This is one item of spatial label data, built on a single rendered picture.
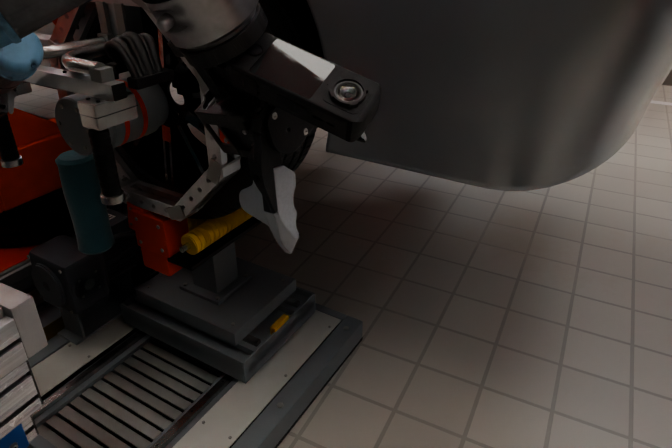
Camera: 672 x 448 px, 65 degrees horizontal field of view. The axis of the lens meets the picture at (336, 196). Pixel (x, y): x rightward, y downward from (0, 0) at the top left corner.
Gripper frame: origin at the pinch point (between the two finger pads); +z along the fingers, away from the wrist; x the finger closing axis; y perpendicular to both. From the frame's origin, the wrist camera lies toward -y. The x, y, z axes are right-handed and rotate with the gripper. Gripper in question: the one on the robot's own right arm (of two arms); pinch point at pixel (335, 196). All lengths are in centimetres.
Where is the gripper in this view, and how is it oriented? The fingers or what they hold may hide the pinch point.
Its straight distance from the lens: 53.1
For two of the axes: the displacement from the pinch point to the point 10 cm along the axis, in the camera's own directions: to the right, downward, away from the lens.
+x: -4.9, 7.5, -4.4
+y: -7.9, -1.7, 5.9
